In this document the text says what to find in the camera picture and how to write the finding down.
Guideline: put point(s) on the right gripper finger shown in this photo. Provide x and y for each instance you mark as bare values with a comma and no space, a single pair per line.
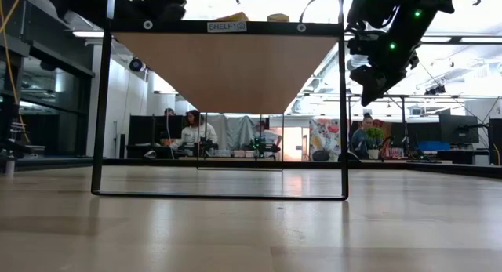
370,95

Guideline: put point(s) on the small black background robot arm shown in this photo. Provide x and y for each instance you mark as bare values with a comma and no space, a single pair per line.
204,148

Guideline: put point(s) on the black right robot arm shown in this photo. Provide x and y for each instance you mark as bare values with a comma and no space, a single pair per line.
423,21

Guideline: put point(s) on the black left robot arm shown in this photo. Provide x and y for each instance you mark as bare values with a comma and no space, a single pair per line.
86,9

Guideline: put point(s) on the white shelf label sticker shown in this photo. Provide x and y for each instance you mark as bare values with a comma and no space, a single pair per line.
227,27

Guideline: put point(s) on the green potted plant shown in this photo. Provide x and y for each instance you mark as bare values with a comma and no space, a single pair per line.
374,135

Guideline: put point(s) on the person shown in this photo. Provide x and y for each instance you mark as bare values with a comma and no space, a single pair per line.
268,136
196,135
359,140
169,111

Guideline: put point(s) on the black ceiling track light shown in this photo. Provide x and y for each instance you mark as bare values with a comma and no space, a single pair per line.
435,89

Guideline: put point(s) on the colourful fruit poster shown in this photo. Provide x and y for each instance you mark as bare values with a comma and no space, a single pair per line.
324,138

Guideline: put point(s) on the blue bin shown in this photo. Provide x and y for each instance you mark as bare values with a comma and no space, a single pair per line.
433,146

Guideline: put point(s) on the black computer monitor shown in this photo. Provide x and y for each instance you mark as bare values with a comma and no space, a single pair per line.
149,129
459,127
496,138

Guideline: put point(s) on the background robot with green lights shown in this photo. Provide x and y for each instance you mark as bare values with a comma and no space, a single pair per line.
260,148

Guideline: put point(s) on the grey hanging cloth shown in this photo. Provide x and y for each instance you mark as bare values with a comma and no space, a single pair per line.
239,131

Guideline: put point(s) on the white bottle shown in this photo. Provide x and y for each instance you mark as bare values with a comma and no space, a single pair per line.
9,166

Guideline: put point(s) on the black metal frame stand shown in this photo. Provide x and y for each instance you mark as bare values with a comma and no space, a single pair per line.
403,123

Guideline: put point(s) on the black ceiling camera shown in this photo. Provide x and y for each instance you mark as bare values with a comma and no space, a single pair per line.
135,64

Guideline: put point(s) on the black frame wooden shelf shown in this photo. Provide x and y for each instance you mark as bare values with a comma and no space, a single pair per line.
227,68

